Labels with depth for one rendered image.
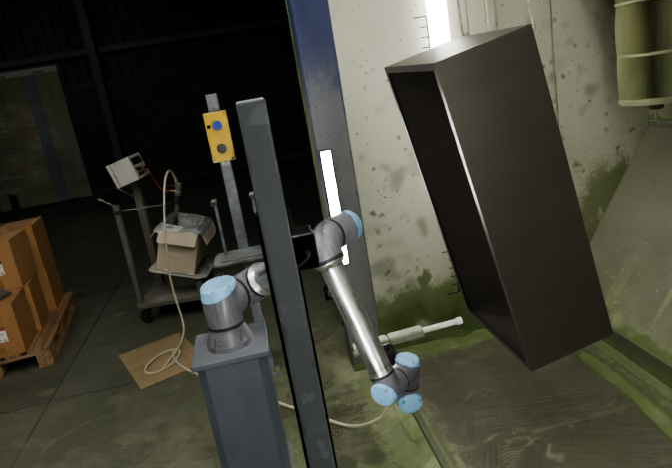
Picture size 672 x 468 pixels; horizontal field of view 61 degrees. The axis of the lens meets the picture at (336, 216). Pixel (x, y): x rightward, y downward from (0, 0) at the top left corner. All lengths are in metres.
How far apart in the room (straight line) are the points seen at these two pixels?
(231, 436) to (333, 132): 1.51
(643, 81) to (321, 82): 1.53
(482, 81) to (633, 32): 1.29
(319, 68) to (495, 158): 1.23
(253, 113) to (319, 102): 1.97
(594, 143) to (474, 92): 1.65
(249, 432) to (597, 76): 2.53
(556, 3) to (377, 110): 1.09
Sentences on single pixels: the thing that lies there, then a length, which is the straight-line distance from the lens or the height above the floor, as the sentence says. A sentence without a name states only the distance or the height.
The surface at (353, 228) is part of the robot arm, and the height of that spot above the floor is 1.11.
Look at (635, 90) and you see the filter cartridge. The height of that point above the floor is 1.33.
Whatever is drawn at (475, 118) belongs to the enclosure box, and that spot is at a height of 1.43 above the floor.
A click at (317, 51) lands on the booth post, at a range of 2.95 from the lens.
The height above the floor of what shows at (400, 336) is 0.55.
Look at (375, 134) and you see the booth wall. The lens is 3.01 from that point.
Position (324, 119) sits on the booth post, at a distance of 2.96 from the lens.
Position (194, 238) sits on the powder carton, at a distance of 4.40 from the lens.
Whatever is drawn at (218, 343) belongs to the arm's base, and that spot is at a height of 0.68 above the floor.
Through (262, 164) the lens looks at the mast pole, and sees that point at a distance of 0.99.
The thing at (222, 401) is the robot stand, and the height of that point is 0.46.
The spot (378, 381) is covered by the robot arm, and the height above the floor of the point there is 0.62.
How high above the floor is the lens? 1.67
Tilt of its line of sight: 14 degrees down
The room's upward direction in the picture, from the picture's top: 10 degrees counter-clockwise
